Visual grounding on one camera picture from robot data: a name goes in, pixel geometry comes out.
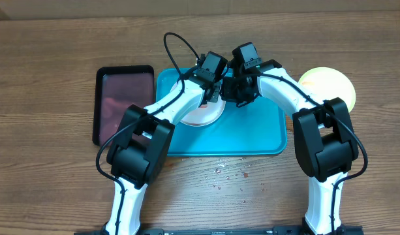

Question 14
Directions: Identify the black rectangular tray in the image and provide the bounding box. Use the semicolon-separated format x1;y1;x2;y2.
92;65;155;146

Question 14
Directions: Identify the white plate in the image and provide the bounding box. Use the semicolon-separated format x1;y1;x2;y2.
181;91;226;127

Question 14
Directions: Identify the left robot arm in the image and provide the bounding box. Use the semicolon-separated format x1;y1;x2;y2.
102;52;228;235

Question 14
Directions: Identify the teal serving tray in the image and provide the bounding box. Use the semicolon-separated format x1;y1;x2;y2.
155;67;288;157

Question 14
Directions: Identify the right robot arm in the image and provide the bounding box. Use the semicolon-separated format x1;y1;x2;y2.
221;42;363;234

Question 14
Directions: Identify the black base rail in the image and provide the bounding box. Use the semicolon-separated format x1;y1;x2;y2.
74;225;364;235

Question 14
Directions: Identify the yellow green plate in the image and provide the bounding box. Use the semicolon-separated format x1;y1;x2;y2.
298;67;356;112

